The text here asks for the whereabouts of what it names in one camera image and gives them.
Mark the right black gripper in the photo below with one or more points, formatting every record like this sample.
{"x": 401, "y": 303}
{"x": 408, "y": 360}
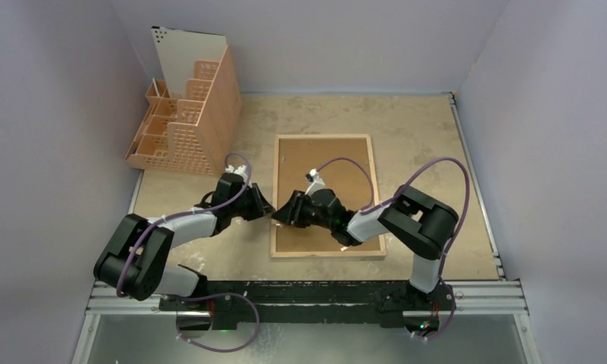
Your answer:
{"x": 298, "y": 210}

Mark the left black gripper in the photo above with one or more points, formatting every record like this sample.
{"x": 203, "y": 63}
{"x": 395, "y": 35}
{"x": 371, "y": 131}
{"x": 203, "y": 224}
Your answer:
{"x": 257, "y": 211}

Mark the brown cardboard backing board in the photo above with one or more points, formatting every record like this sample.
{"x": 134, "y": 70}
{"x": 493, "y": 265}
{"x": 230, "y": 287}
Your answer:
{"x": 328, "y": 171}

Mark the white wooden picture frame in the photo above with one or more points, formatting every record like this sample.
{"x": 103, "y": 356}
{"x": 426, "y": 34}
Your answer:
{"x": 328, "y": 253}

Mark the orange plastic file organizer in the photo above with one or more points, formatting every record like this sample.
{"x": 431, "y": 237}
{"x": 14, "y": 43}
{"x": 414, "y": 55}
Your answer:
{"x": 192, "y": 135}

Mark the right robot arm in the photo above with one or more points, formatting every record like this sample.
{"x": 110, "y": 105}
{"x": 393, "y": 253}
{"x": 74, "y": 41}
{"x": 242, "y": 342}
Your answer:
{"x": 421, "y": 223}

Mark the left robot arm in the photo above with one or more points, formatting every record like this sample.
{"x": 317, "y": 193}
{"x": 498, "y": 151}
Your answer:
{"x": 134, "y": 261}

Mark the beige perforated folder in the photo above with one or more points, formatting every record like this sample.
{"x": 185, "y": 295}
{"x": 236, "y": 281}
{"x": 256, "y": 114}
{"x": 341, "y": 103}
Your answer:
{"x": 179, "y": 50}

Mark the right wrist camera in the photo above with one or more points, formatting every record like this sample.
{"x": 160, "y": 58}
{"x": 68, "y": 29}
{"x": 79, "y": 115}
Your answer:
{"x": 315, "y": 182}

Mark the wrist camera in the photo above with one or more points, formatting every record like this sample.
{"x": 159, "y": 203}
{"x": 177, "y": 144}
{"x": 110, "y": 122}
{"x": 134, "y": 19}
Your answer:
{"x": 244, "y": 171}
{"x": 315, "y": 182}

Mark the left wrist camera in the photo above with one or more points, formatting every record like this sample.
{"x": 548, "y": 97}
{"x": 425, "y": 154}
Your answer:
{"x": 244, "y": 171}

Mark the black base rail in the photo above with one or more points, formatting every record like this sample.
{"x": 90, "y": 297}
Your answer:
{"x": 389, "y": 304}

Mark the aluminium table frame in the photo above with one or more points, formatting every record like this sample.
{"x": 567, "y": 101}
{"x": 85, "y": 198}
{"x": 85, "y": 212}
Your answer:
{"x": 366, "y": 149}

